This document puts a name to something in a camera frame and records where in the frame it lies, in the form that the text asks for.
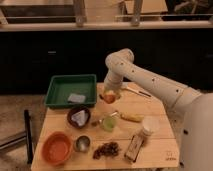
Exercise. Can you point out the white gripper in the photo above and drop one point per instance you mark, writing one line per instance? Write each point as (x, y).
(113, 85)

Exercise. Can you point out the orange red apple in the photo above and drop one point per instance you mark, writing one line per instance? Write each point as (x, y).
(109, 98)

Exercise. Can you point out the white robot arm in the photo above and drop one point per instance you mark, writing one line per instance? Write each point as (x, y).
(196, 150)

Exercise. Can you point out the green plastic tray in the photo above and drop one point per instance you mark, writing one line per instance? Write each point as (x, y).
(62, 86)

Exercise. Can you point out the grey sponge in tray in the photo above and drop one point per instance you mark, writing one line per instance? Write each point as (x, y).
(76, 98)

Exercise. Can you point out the green plastic cup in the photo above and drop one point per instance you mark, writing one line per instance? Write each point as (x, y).
(109, 123)

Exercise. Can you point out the metal spoon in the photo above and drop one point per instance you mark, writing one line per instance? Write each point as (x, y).
(97, 122)

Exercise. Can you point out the white crumpled paper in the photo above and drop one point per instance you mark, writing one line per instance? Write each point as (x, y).
(80, 117)

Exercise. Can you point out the dark brown bowl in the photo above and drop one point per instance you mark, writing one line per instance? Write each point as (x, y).
(75, 110)

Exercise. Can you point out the dark rectangular box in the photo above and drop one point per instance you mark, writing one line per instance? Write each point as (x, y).
(134, 148)

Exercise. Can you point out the bunch of dark raisins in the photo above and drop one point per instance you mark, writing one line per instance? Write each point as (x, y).
(110, 149)

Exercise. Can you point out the small metal cup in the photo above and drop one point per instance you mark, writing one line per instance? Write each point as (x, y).
(82, 143)

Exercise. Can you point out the orange plastic bowl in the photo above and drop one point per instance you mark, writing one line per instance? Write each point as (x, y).
(57, 148)

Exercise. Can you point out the black metal stand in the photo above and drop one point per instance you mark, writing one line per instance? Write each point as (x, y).
(23, 136)

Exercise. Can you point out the knife with wooden handle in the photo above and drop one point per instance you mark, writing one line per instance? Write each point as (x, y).
(137, 91)

